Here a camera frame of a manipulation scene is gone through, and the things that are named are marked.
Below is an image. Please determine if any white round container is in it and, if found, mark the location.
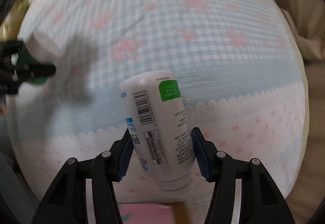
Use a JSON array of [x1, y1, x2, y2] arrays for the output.
[[25, 31, 63, 65]]

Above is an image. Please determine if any white vitamin pill bottle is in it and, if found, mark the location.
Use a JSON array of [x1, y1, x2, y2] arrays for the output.
[[119, 70, 195, 195]]

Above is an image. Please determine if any pink cardboard box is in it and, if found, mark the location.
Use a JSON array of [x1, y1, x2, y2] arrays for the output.
[[118, 202, 191, 224]]

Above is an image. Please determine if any blue pink patterned tablecloth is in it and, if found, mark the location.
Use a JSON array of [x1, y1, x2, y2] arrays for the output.
[[1, 0, 309, 200]]

